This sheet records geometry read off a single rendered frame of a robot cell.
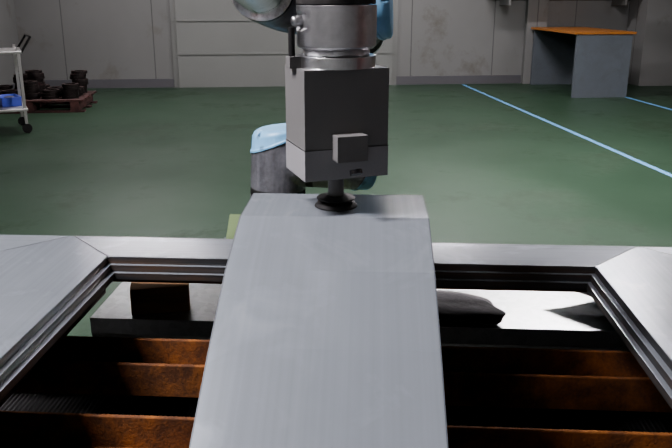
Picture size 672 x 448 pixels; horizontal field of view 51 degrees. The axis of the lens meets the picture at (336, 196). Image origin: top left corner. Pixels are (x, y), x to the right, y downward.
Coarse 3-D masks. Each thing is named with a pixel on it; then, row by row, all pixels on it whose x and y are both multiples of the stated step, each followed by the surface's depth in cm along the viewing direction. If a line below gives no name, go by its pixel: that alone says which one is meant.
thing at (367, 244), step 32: (256, 224) 67; (288, 224) 66; (320, 224) 66; (352, 224) 66; (384, 224) 66; (416, 224) 66; (256, 256) 62; (288, 256) 62; (320, 256) 62; (352, 256) 62; (384, 256) 62; (416, 256) 62
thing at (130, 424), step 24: (0, 432) 88; (24, 432) 87; (48, 432) 87; (72, 432) 87; (96, 432) 87; (120, 432) 87; (144, 432) 86; (168, 432) 86; (456, 432) 84; (480, 432) 84; (504, 432) 83; (528, 432) 83; (552, 432) 83; (576, 432) 83; (600, 432) 83; (624, 432) 83; (648, 432) 83
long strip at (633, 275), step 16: (624, 256) 105; (640, 256) 105; (656, 256) 105; (608, 272) 99; (624, 272) 99; (640, 272) 99; (656, 272) 99; (624, 288) 93; (640, 288) 93; (656, 288) 93; (640, 304) 89; (656, 304) 89; (640, 320) 84; (656, 320) 84; (656, 336) 80
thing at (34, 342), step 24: (120, 264) 105; (144, 264) 105; (168, 264) 105; (192, 264) 104; (216, 264) 104; (456, 264) 102; (96, 288) 99; (528, 288) 101; (552, 288) 101; (576, 288) 101; (600, 288) 97; (72, 312) 91; (624, 312) 89; (24, 336) 80; (48, 336) 85; (624, 336) 85; (648, 336) 81; (0, 360) 75; (24, 360) 79; (648, 360) 79; (0, 384) 74
